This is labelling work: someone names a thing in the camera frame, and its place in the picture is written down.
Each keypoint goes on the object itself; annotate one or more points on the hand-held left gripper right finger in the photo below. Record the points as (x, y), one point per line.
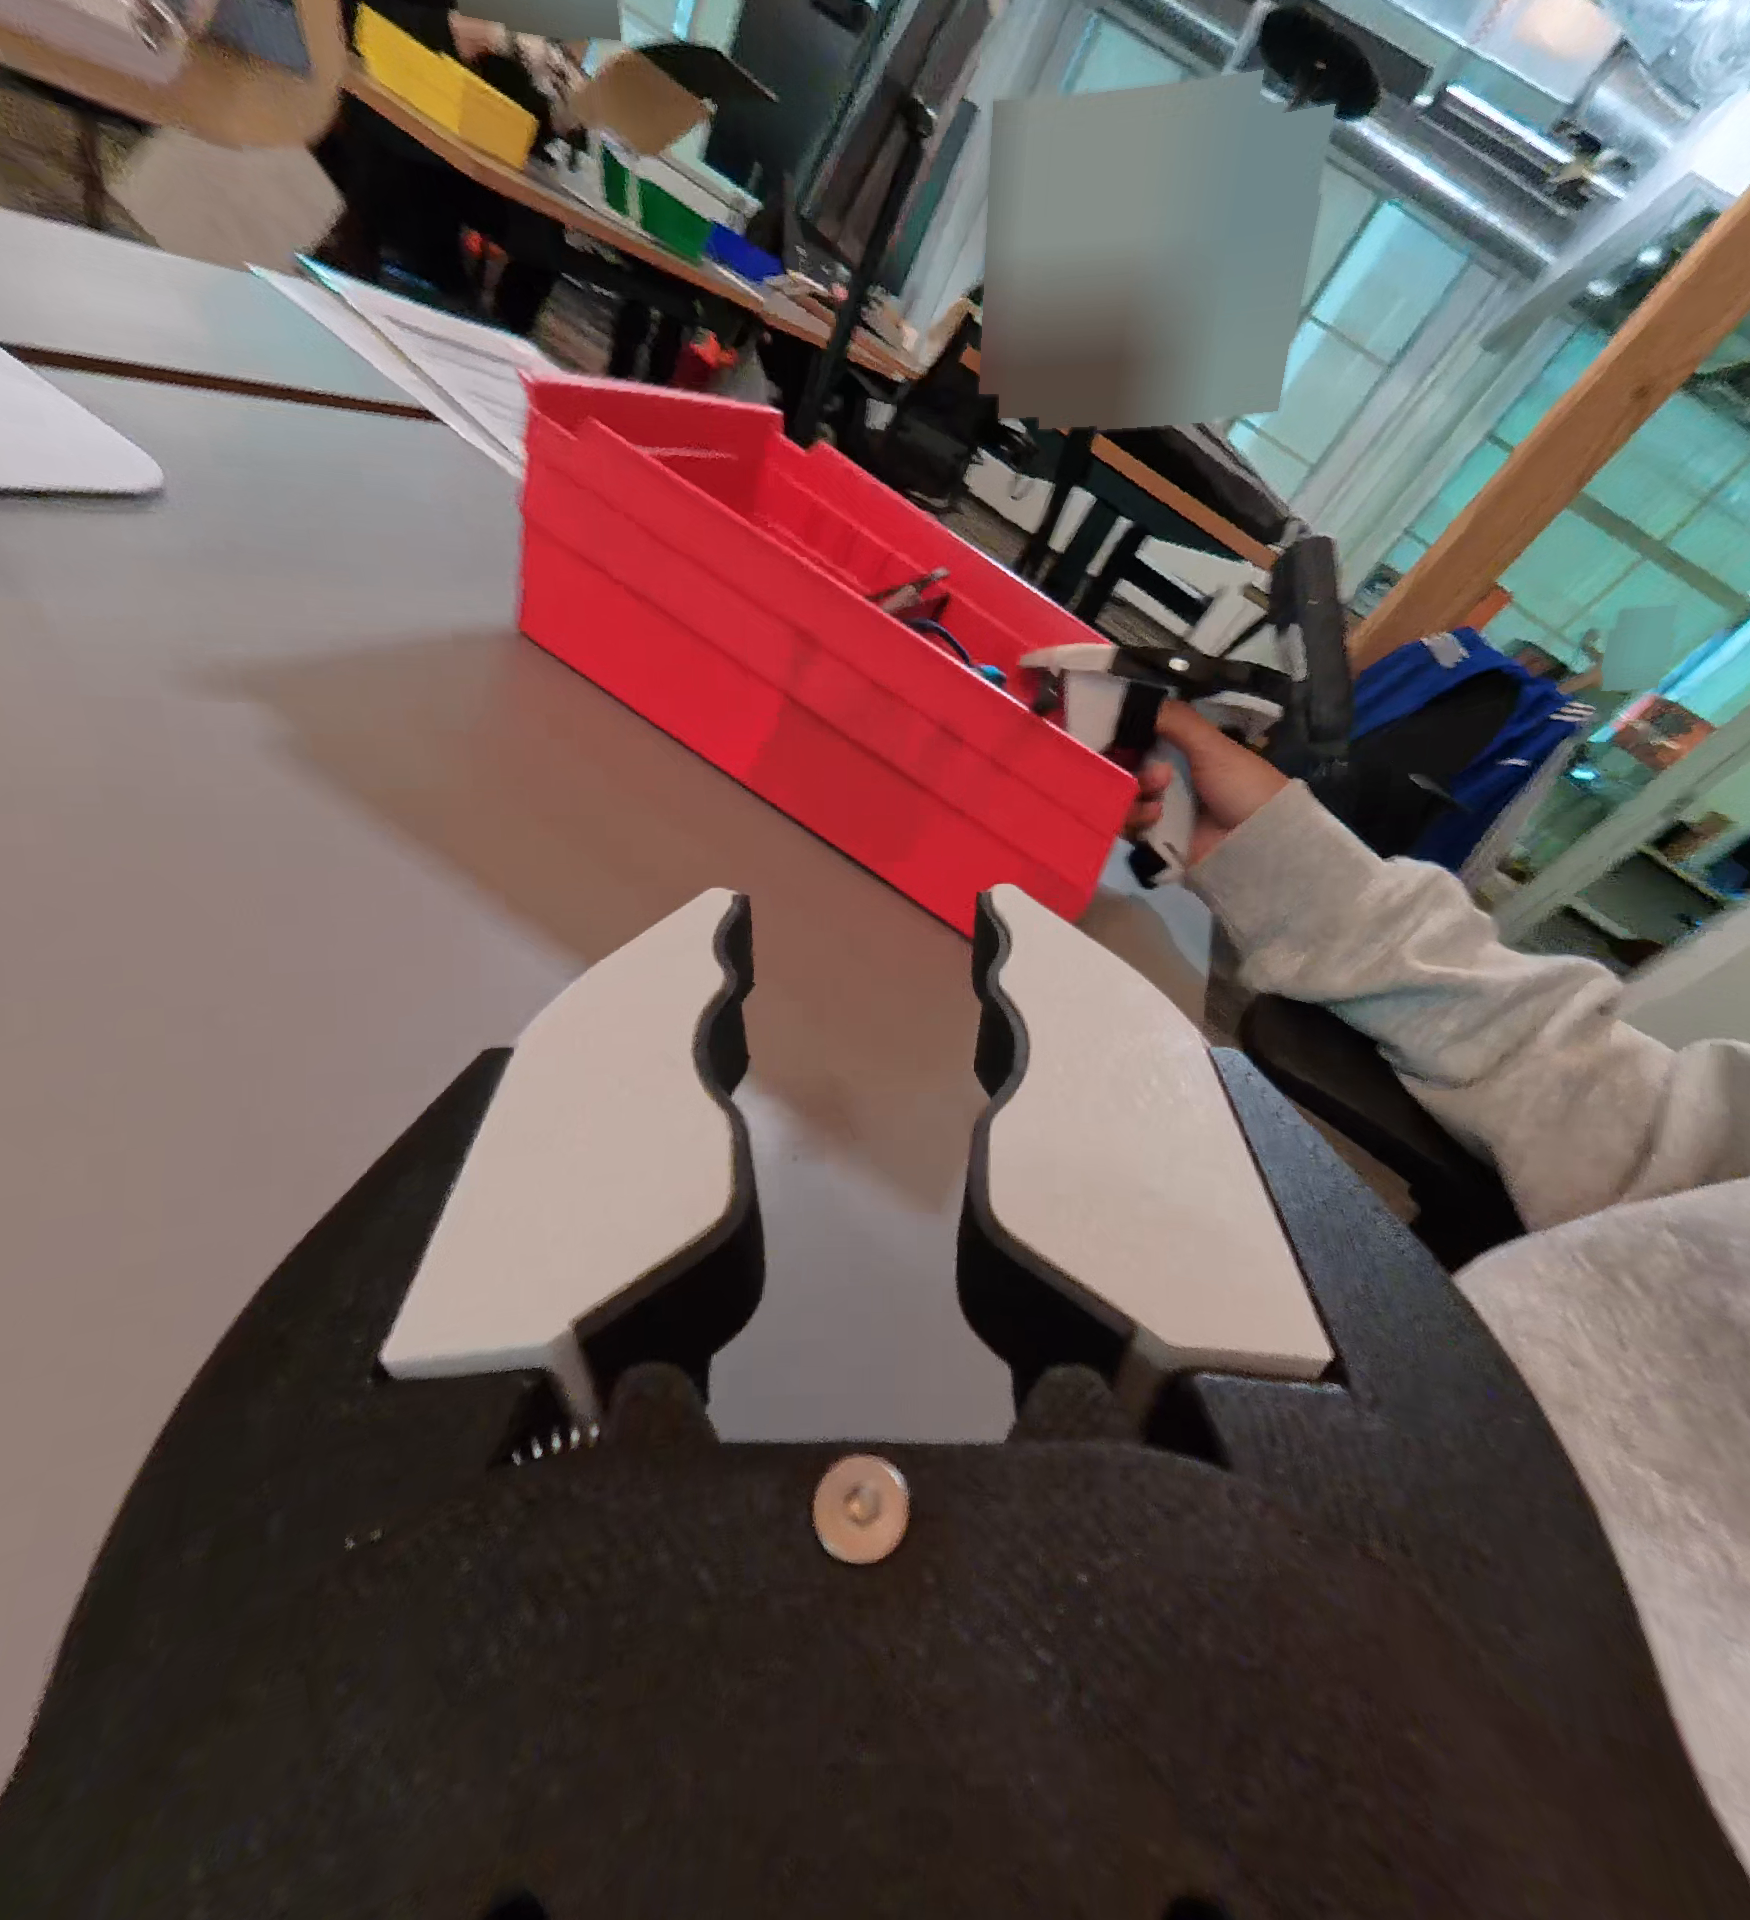
(1145, 1184)

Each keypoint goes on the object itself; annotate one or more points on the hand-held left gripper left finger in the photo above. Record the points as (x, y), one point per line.
(590, 1184)

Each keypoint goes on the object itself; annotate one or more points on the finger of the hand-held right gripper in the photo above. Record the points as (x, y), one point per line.
(1070, 663)
(1115, 713)

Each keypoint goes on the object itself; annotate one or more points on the red plastic bin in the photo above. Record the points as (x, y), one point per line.
(696, 646)

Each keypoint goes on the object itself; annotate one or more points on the person's right forearm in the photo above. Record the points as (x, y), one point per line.
(1446, 991)

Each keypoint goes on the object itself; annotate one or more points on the grey desk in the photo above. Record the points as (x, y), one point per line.
(214, 752)

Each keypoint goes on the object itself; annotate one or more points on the person's right hand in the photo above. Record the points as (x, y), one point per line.
(1229, 782)

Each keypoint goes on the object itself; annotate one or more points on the blue backpack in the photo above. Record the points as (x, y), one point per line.
(1475, 734)

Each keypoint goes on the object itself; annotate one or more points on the black office chair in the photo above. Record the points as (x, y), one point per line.
(1355, 1096)

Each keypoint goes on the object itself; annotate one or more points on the blue storage bin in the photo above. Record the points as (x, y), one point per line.
(743, 252)

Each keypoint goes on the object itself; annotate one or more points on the person's grey sweatshirt torso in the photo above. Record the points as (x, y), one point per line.
(1686, 1472)

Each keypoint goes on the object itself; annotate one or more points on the green storage bin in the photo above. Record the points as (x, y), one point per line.
(657, 203)

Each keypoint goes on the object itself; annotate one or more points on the wooden background table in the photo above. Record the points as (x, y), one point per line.
(575, 196)

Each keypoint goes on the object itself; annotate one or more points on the papers in plastic sleeve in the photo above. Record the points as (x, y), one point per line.
(425, 353)

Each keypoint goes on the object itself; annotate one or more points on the yellow storage bin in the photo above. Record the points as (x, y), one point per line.
(439, 84)

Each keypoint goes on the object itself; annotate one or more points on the wooden post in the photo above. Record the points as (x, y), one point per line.
(1610, 360)

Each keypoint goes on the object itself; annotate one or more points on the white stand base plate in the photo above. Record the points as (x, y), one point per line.
(5, 420)

